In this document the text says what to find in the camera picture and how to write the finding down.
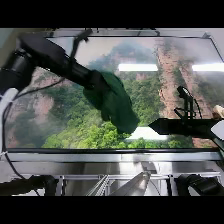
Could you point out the green garment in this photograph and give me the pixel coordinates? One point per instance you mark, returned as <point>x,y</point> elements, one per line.
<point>116,103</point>

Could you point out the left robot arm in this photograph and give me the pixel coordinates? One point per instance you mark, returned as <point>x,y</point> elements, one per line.
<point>43,55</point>

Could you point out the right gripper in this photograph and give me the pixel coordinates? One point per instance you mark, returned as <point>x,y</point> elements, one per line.
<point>190,127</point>

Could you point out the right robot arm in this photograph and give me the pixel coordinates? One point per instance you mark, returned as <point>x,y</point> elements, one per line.
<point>203,185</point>

